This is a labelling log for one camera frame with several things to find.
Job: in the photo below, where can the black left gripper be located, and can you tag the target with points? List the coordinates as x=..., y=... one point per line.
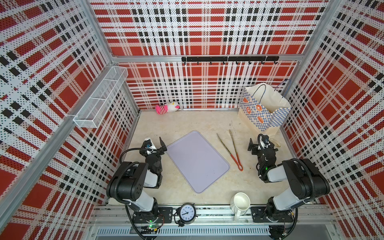
x=160, y=150

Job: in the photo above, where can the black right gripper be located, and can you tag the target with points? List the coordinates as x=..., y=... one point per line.
x=255, y=147

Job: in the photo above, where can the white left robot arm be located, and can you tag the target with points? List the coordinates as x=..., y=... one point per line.
x=128, y=183

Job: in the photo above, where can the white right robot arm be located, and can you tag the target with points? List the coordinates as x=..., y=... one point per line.
x=306, y=183

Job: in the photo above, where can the blue checkered paper bag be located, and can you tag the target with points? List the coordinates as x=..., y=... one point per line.
x=263, y=109

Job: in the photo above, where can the pink white plush toy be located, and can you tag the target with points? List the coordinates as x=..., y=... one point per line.
x=167, y=108

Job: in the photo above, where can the lilac plastic tray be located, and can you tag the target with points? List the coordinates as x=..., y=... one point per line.
x=198, y=161

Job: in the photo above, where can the white mug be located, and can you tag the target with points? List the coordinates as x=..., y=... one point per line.
x=239, y=204

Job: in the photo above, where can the black round clock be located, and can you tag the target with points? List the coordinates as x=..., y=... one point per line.
x=185, y=215

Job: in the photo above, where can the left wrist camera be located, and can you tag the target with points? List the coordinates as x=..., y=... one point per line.
x=148, y=144

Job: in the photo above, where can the white wire mesh basket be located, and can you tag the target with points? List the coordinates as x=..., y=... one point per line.
x=97, y=105

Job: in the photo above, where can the black hook rail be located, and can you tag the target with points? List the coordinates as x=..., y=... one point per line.
x=261, y=59

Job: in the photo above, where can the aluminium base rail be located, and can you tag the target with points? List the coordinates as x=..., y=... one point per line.
x=314, y=222

